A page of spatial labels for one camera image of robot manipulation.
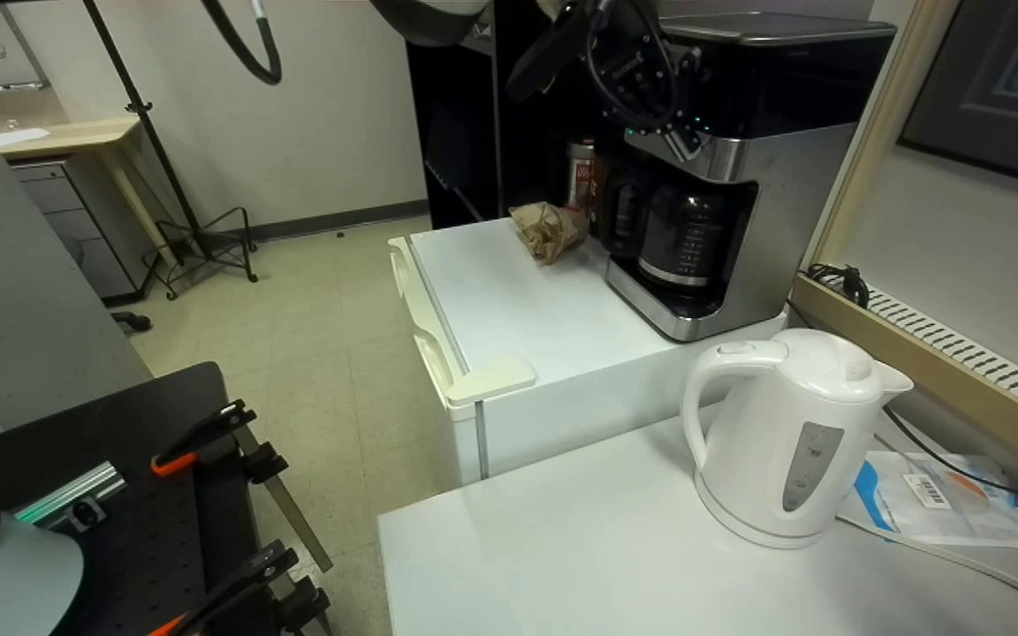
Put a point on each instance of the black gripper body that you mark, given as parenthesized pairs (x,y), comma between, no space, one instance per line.
(637,58)

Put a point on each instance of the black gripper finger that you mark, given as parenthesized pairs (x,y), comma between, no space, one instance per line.
(685,136)
(637,122)

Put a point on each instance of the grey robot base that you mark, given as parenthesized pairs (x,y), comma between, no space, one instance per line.
(2,584)

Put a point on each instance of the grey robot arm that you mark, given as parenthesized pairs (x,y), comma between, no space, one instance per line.
(440,16)

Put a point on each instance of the dark coffee can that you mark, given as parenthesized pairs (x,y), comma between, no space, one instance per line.
(590,178)

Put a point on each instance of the glass coffee carafe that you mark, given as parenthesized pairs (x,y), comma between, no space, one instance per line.
(680,235)

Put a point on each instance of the black silver coffee maker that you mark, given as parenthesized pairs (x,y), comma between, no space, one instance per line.
(795,178)

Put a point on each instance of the brown plush toy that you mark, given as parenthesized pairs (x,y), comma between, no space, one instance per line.
(547,231)

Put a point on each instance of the black shelf cabinet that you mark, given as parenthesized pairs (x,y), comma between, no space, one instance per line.
(461,143)

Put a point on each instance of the white mini fridge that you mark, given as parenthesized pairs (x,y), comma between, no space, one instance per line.
(533,321)

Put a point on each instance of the white electric kettle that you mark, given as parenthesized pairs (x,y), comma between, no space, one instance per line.
(770,445)

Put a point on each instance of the clear plastic document bag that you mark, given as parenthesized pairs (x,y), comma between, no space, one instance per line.
(944,500)

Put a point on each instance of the black tripod stand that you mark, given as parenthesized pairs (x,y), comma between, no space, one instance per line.
(162,164)

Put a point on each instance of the black orange clamp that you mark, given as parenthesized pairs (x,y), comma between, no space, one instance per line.
(227,589)
(195,440)

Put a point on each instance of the grey filing cabinet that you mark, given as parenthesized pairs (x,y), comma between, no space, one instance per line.
(78,225)

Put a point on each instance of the light wooden desk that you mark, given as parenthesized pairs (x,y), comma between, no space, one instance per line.
(61,131)

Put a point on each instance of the black perforated robot table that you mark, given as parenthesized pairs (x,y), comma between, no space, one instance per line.
(169,517)

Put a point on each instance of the grey partition panel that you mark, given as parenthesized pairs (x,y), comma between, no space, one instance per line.
(17,271)

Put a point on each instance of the green white label strip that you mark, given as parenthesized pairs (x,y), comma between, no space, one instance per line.
(69,496)

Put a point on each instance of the beige wall vent grille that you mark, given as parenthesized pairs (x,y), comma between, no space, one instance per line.
(971,355)

